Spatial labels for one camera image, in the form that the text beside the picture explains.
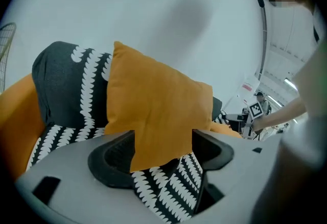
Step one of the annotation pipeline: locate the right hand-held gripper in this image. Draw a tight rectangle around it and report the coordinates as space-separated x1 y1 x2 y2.
241 101 264 140

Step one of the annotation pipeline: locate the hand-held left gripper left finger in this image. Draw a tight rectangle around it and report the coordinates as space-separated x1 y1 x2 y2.
15 129 164 224

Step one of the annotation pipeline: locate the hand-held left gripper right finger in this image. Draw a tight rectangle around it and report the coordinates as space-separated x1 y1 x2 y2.
191 128 282 221

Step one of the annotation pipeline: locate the orange cushion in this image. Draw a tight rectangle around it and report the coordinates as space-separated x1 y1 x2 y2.
211 122 243 139
104 40 214 173

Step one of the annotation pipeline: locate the person's right forearm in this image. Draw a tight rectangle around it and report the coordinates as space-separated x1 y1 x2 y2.
252 96 307 132

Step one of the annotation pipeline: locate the orange black white patterned blanket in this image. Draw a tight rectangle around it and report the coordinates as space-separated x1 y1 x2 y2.
25 40 242 224

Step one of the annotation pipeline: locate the clear water jug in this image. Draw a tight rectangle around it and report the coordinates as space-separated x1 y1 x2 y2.
237 77 259 106

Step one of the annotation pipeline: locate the person's white shirt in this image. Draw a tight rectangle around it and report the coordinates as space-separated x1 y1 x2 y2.
292 3 327 121

